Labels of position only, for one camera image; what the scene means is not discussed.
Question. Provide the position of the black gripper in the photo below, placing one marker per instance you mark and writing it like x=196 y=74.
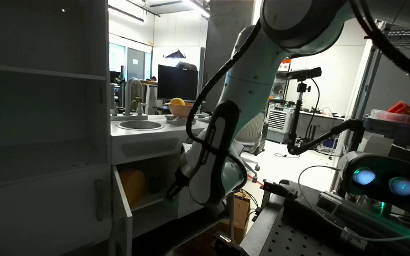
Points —
x=177 y=182

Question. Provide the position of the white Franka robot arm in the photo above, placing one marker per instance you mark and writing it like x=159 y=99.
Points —
x=253 y=85

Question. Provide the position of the large white cabinet door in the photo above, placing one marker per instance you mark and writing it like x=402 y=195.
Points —
x=35 y=213

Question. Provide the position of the orange toy container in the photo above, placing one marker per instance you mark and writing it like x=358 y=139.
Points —
x=133 y=186

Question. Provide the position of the grey toy sink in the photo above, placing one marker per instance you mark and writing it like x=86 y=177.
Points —
x=139 y=123

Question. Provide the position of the brown cardboard box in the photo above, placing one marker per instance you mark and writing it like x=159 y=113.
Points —
x=241 y=213

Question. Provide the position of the tan toy bowl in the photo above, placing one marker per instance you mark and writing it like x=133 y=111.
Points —
x=185 y=112

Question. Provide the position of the orange toy fruit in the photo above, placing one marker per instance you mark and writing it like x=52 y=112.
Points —
x=177 y=101

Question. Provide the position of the office chair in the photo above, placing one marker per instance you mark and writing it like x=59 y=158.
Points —
x=256 y=136

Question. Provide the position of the black computer monitor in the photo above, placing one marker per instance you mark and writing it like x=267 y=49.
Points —
x=177 y=82

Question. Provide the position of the grey toy faucet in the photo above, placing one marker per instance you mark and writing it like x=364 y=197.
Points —
x=130 y=94

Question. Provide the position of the white vented unit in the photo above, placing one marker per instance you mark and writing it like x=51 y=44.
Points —
x=281 y=121

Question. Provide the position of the black perforated breadboard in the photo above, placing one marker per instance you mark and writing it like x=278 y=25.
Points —
x=296 y=236

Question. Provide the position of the grey lab desk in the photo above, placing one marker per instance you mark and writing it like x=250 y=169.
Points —
x=324 y=115

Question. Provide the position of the headset with lit lenses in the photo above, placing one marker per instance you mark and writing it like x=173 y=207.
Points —
x=381 y=163

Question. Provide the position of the clear plastic container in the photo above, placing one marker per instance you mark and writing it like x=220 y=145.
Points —
x=395 y=118

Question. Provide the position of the orange angular item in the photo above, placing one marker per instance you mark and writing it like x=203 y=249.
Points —
x=405 y=108

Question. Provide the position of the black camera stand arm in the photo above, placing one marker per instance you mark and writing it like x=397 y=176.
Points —
x=300 y=113

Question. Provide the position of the orange wall sign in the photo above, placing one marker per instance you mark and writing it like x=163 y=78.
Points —
x=287 y=61

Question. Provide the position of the aluminium extrusion rail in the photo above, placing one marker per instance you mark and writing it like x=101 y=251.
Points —
x=343 y=206

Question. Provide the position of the black stereo camera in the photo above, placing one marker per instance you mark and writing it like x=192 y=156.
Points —
x=306 y=72

